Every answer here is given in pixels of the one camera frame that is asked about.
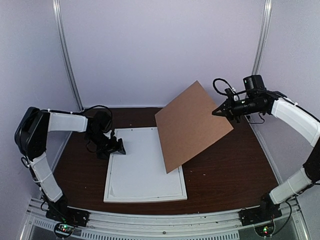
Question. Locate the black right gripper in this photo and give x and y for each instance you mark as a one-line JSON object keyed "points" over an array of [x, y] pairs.
{"points": [[228, 109]]}

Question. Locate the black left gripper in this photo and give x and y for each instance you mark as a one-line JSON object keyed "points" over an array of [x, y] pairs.
{"points": [[112, 147]]}

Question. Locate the red and dark photo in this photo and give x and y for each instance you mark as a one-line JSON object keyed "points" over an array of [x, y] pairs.
{"points": [[137, 170]]}

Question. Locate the white picture frame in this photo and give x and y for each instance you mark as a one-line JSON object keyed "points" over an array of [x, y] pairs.
{"points": [[183, 190]]}

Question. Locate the brown backing board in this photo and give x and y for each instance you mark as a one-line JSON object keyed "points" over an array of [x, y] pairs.
{"points": [[186, 126]]}

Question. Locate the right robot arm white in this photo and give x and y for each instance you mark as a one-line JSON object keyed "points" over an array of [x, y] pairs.
{"points": [[298, 136]]}

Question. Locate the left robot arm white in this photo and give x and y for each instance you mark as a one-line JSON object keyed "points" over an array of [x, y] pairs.
{"points": [[31, 140]]}

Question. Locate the left controller board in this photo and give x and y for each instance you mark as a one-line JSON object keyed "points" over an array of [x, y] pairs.
{"points": [[63, 230]]}

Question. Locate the controller board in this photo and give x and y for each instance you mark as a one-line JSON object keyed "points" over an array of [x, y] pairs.
{"points": [[265, 230], [63, 230]]}

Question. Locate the right controller board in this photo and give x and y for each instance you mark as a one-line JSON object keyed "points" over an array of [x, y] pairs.
{"points": [[265, 230]]}

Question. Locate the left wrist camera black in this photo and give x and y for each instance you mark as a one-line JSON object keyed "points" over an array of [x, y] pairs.
{"points": [[104, 120]]}

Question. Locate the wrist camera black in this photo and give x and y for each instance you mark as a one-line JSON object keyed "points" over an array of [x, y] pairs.
{"points": [[104, 120], [253, 83]]}

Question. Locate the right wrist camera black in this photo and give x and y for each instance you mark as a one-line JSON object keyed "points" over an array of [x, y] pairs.
{"points": [[253, 83]]}

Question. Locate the aluminium corner post right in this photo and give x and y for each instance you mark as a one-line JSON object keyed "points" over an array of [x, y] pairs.
{"points": [[263, 35]]}

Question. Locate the aluminium corner post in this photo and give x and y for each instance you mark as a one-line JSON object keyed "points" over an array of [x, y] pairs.
{"points": [[56, 4], [263, 35]]}

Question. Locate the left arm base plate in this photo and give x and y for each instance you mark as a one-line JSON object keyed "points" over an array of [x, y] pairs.
{"points": [[60, 211]]}

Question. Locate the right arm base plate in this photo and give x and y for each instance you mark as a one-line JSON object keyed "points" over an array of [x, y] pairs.
{"points": [[266, 211]]}

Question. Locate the aluminium front rail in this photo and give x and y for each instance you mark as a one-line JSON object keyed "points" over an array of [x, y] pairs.
{"points": [[225, 225]]}

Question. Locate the aluminium corner post left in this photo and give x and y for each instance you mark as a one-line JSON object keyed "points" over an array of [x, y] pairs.
{"points": [[56, 4]]}

